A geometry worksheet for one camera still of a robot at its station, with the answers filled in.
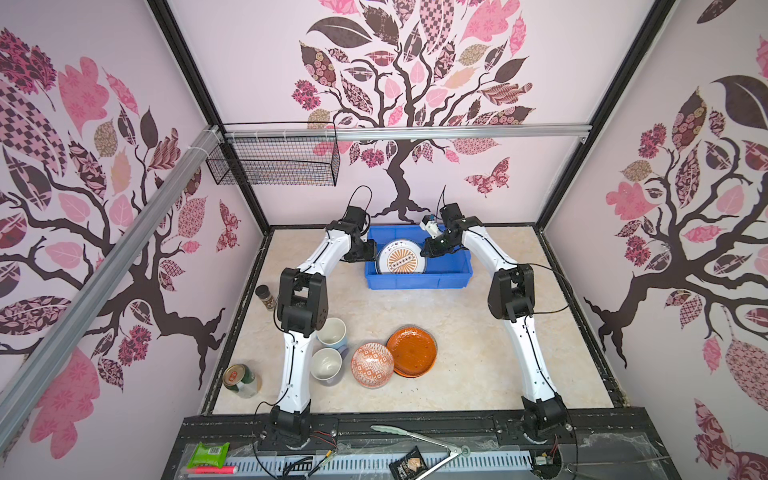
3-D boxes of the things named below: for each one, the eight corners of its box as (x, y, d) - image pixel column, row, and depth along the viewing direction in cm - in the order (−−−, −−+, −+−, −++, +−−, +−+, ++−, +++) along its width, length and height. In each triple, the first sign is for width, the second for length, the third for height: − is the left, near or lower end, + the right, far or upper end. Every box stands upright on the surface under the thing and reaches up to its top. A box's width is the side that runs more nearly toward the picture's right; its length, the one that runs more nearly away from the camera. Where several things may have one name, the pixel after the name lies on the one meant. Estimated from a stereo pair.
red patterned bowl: (369, 397, 80) (368, 391, 75) (347, 367, 85) (344, 359, 80) (398, 371, 85) (399, 363, 80) (375, 344, 90) (374, 335, 85)
